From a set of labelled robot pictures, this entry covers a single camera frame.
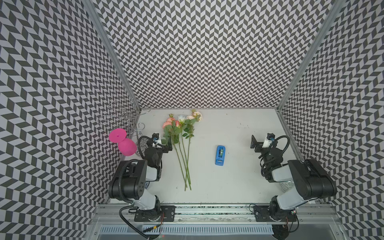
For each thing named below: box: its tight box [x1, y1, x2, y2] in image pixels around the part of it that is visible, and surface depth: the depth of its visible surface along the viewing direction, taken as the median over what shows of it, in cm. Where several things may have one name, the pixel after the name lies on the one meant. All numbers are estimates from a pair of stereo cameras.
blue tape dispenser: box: [215, 145, 226, 166], surface depth 92 cm
